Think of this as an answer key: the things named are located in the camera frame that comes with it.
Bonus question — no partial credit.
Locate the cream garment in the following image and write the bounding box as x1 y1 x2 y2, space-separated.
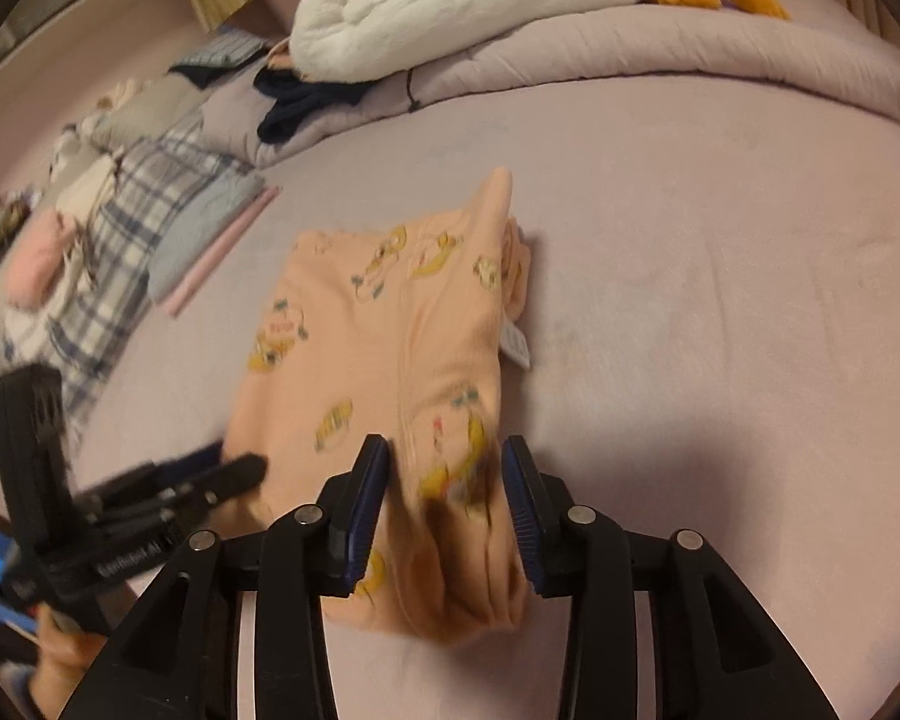
49 154 121 222

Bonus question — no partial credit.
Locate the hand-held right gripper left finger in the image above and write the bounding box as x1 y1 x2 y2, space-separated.
58 433 391 720

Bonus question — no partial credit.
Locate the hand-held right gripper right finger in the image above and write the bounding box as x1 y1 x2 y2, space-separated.
501 435 841 720

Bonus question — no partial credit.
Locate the curved headboard shelf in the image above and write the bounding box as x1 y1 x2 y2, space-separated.
0 0 196 91

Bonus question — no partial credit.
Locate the blue striped pillow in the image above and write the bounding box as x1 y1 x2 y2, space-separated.
169 30 271 87

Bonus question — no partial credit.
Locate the multicoloured patterned cloth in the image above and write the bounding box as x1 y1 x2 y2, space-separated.
0 191 38 286

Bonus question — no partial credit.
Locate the pink garment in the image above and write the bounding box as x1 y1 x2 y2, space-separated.
4 206 80 308

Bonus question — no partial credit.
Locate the pink duvet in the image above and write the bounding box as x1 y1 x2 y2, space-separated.
195 0 900 170

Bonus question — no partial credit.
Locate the pink bed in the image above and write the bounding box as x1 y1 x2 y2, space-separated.
67 0 900 720

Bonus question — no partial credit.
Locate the person's left hand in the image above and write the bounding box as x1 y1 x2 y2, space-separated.
28 604 111 720

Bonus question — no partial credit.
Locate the orange cartoon print shirt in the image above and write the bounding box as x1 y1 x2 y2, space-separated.
221 166 535 646

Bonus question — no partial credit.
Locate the dark navy garment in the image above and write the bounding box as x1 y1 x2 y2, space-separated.
253 69 376 145

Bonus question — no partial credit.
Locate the white plush goose toy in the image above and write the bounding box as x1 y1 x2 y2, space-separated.
289 0 790 83

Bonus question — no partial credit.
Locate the grey pillow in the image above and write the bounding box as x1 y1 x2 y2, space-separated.
90 75 207 151

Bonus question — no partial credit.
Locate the grey plaid cloth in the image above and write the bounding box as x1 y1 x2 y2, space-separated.
0 116 230 428

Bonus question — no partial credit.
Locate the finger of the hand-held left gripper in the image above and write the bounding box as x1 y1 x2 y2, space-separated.
92 452 269 539
79 441 226 517

